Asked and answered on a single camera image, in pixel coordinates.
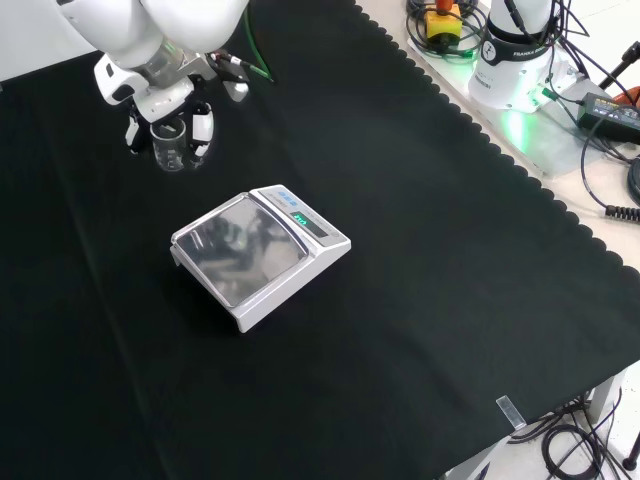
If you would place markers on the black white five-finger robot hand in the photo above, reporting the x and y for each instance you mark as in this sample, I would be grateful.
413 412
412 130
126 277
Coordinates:
160 97

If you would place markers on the black power adapter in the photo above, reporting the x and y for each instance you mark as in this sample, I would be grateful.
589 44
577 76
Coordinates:
610 115

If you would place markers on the black tripod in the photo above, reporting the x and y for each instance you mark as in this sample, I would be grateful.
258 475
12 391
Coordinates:
622 62

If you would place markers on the small clear glass beaker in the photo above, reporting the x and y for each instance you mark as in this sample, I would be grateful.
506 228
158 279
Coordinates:
169 150

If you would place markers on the white electronic balance steel pan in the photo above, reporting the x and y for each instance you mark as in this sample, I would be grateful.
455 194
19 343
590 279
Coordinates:
280 280

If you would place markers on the clear plastic clip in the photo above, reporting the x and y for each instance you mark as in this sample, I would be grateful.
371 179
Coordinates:
511 412

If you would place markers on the black bench cloth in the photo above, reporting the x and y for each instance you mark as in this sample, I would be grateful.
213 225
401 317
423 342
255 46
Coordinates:
400 300

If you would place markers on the orange object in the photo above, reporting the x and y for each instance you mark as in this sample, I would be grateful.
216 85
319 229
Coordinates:
629 96

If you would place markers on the black round foot pedal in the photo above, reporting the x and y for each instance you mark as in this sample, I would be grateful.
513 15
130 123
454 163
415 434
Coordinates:
635 180

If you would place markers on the yellow stop button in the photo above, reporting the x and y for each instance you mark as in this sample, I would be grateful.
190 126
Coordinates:
442 22

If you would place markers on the white table leg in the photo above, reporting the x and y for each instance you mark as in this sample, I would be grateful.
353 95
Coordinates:
607 400

